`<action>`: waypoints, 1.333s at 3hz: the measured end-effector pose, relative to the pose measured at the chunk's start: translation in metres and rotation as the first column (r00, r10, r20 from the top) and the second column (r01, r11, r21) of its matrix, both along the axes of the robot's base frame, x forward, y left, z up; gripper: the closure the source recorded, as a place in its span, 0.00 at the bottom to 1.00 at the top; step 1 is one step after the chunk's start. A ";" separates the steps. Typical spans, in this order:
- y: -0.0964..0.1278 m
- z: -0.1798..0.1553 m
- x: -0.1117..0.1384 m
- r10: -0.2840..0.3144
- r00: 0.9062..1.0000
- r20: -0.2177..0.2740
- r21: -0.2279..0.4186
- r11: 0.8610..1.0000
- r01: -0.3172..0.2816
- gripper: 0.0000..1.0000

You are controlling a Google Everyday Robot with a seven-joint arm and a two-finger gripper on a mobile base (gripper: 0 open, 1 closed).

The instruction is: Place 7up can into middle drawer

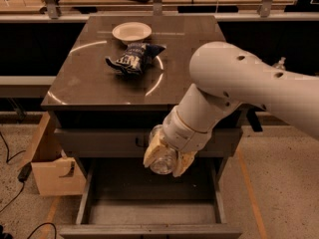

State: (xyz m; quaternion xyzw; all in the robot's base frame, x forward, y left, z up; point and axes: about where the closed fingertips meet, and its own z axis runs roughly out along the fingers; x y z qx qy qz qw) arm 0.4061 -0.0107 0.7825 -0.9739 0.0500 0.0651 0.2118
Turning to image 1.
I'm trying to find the blue chip bag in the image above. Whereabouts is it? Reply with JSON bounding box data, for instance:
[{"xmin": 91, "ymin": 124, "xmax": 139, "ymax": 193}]
[{"xmin": 106, "ymin": 42, "xmax": 165, "ymax": 76}]

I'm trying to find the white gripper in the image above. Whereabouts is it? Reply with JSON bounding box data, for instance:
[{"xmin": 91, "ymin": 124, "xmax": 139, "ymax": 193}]
[{"xmin": 144, "ymin": 107, "xmax": 212, "ymax": 177}]

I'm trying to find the closed top drawer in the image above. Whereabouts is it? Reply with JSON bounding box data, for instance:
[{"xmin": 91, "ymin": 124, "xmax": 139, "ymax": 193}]
[{"xmin": 54, "ymin": 128, "xmax": 242, "ymax": 158}]

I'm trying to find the silver 7up can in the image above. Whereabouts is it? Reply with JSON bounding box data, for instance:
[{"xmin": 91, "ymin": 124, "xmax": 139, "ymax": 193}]
[{"xmin": 148, "ymin": 123, "xmax": 178, "ymax": 175}]

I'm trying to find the right sanitizer bottle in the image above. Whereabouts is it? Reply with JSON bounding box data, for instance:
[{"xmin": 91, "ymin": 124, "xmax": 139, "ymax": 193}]
[{"xmin": 273, "ymin": 57, "xmax": 286, "ymax": 70}]

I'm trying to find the open middle drawer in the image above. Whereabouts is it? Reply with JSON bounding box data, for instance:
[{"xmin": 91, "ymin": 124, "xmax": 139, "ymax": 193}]
[{"xmin": 60, "ymin": 158, "xmax": 241, "ymax": 239}]

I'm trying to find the grey drawer cabinet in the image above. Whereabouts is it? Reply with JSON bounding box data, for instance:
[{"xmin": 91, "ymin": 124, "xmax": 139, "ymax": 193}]
[{"xmin": 40, "ymin": 15, "xmax": 256, "ymax": 239}]

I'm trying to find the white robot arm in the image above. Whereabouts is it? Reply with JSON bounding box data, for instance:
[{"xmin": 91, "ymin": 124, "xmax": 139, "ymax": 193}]
[{"xmin": 144, "ymin": 42, "xmax": 319, "ymax": 177}]

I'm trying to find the black floor cable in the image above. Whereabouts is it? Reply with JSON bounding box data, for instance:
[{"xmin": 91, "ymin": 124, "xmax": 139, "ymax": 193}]
[{"xmin": 0, "ymin": 131, "xmax": 58, "ymax": 239}]

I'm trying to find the black power adapter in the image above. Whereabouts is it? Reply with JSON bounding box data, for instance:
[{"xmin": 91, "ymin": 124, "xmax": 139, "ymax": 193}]
[{"xmin": 18, "ymin": 163, "xmax": 32, "ymax": 182}]

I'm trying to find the wooden box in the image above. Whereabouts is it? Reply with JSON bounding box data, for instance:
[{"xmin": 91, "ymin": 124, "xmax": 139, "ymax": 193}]
[{"xmin": 19, "ymin": 113, "xmax": 86, "ymax": 196}]

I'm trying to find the white bowl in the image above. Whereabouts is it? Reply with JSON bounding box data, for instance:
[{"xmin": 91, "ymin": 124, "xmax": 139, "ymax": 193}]
[{"xmin": 112, "ymin": 22, "xmax": 152, "ymax": 45}]

